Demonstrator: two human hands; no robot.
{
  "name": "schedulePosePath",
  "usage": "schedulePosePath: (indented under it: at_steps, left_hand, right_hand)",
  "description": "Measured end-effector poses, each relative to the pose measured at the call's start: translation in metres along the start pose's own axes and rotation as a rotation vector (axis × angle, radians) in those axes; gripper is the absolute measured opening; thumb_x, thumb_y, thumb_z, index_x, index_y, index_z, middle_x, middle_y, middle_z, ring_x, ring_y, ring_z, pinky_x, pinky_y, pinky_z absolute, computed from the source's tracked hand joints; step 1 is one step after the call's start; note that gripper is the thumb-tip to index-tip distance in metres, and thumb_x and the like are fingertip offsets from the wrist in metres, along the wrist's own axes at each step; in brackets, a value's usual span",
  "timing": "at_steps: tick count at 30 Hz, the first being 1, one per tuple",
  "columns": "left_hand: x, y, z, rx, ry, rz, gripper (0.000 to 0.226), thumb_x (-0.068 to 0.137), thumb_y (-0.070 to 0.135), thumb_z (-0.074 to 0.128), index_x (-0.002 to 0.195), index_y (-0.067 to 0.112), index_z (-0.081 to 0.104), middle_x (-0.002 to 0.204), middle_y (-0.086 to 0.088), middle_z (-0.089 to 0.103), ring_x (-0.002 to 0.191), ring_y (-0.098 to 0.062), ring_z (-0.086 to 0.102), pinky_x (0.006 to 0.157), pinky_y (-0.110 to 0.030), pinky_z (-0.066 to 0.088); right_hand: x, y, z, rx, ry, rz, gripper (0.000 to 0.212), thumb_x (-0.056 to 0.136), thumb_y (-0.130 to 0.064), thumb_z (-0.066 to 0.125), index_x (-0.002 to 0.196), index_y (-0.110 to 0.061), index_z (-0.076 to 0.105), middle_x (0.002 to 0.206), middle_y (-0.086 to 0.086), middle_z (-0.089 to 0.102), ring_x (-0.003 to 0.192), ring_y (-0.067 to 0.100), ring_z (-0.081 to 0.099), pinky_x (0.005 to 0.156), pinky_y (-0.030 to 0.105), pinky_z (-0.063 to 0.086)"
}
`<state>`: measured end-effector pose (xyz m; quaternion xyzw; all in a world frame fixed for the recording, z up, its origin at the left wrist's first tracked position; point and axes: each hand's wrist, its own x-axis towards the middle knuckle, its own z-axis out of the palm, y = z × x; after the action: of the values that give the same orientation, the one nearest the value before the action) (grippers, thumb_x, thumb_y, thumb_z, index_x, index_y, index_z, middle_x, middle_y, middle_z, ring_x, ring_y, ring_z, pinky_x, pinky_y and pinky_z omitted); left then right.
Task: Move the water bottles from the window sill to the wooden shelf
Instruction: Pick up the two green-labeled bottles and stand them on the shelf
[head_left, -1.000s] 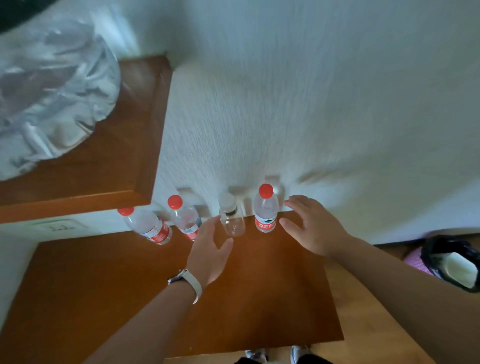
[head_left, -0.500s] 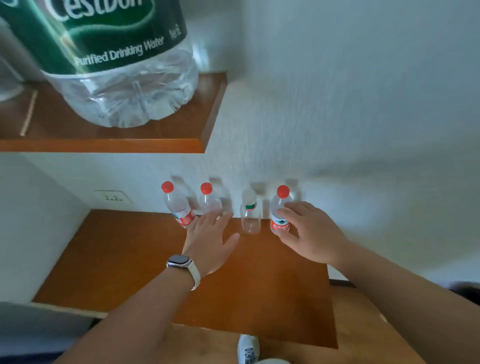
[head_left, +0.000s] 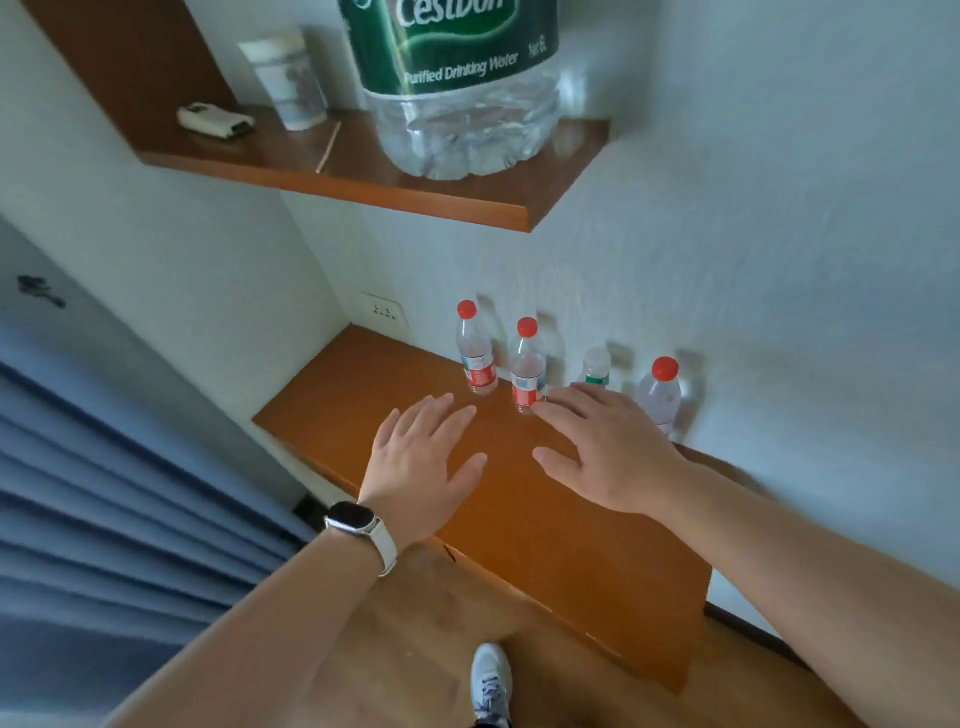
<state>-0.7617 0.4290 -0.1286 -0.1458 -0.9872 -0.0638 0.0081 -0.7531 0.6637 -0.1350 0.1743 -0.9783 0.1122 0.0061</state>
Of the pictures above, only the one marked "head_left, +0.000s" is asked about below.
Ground white smartwatch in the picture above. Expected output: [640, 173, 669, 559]
[324, 501, 399, 579]

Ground person's left forearm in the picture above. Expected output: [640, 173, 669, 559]
[105, 525, 402, 728]

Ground blue curtain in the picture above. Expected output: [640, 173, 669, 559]
[0, 217, 320, 728]

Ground white sneaker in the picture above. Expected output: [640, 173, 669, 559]
[470, 642, 514, 728]

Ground white wall socket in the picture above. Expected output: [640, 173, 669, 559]
[359, 292, 410, 331]

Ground person's right forearm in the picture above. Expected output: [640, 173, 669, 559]
[656, 461, 960, 728]

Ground red-cap unlabelled water bottle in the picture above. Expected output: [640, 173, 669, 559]
[636, 356, 684, 436]

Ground person's left hand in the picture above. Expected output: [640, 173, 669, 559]
[357, 392, 489, 550]

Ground person's right hand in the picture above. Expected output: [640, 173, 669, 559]
[530, 383, 695, 520]

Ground large green-label water jug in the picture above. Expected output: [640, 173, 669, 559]
[337, 0, 564, 182]

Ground small white device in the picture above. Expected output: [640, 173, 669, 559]
[177, 102, 257, 141]

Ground thin wooden stick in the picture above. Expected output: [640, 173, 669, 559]
[315, 120, 343, 176]

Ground wooden corner desk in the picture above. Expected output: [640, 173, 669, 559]
[252, 324, 759, 695]

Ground wooden wall shelf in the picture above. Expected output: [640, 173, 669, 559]
[21, 0, 612, 234]

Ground white paper cup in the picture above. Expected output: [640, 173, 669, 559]
[237, 28, 330, 133]

